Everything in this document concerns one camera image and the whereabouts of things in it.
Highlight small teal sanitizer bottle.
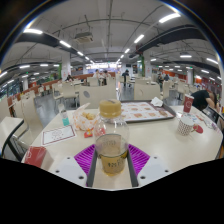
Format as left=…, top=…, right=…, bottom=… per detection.
left=58, top=103, right=71, bottom=127

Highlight ceiling air conditioner unit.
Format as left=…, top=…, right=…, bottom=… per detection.
left=73, top=31, right=94, bottom=44

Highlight clear bottle with yellow drink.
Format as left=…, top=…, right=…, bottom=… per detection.
left=93, top=98, right=130, bottom=177

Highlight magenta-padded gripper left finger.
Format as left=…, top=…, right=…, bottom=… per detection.
left=49, top=143, right=99, bottom=188

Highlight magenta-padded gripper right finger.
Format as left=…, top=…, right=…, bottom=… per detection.
left=125, top=143, right=174, bottom=188

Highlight brown food tray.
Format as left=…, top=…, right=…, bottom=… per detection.
left=118, top=100, right=177, bottom=124

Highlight white neighbouring table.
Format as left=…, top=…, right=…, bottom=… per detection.
left=208, top=106, right=224, bottom=131
left=0, top=116, right=25, bottom=158

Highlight white patterned mug, gold handle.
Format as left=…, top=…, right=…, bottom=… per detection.
left=176, top=115, right=199, bottom=137

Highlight red paper cup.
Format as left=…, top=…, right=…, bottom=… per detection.
left=183, top=94, right=195, bottom=114

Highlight beige canteen chairs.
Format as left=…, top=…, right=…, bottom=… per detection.
left=0, top=76, right=201, bottom=148

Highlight small red sauce packet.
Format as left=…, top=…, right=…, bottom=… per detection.
left=83, top=129, right=95, bottom=139

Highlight flat round red coaster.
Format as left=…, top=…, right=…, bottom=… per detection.
left=192, top=123, right=204, bottom=135

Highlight ceiling strip lights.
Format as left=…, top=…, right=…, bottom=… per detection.
left=0, top=12, right=219, bottom=84

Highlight colourful sticker sheet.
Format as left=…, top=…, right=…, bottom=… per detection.
left=179, top=111, right=209, bottom=125

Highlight white paper with red print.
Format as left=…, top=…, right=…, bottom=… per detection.
left=41, top=124, right=78, bottom=147

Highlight clear plastic food bag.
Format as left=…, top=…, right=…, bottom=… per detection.
left=72, top=103, right=101, bottom=132

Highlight white paper napkin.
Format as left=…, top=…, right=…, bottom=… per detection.
left=150, top=96, right=164, bottom=108

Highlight red carton box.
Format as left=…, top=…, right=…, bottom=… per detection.
left=23, top=145, right=48, bottom=168

